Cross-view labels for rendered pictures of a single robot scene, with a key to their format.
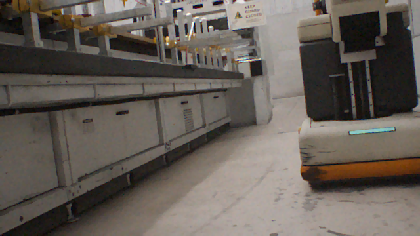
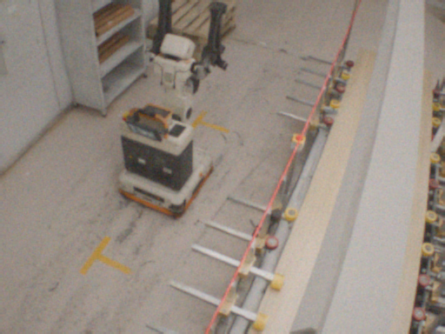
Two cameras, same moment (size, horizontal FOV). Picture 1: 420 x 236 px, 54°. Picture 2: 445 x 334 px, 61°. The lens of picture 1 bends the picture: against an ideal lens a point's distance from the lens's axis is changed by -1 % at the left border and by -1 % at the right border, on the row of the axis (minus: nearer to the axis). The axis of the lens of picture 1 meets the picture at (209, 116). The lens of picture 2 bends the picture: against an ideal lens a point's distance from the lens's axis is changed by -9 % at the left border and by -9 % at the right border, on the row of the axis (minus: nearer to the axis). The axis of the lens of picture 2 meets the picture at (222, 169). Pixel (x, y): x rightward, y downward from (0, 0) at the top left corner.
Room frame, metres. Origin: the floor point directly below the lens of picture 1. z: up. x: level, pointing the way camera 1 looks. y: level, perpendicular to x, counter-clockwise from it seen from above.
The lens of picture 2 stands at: (4.50, 0.02, 2.85)
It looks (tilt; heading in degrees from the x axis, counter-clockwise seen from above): 46 degrees down; 187
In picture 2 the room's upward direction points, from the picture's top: 5 degrees clockwise
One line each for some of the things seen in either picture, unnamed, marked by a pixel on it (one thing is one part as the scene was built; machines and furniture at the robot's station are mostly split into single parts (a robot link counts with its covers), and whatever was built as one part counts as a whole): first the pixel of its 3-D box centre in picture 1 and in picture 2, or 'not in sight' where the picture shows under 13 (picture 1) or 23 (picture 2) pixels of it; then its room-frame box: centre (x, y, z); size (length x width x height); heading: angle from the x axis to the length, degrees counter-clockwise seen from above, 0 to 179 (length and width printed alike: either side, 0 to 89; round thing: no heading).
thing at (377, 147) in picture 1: (364, 141); (166, 173); (2.06, -0.75, 0.16); 0.67 x 0.64 x 0.25; 165
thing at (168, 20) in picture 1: (125, 28); (302, 120); (1.87, 0.32, 0.82); 0.43 x 0.03 x 0.04; 76
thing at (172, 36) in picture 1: (172, 37); (277, 203); (2.82, 0.18, 0.89); 0.04 x 0.04 x 0.48; 76
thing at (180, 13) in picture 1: (183, 43); (262, 236); (3.06, 0.12, 0.87); 0.04 x 0.04 x 0.48; 76
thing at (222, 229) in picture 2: (203, 44); (239, 235); (3.07, -0.02, 0.84); 0.43 x 0.03 x 0.04; 76
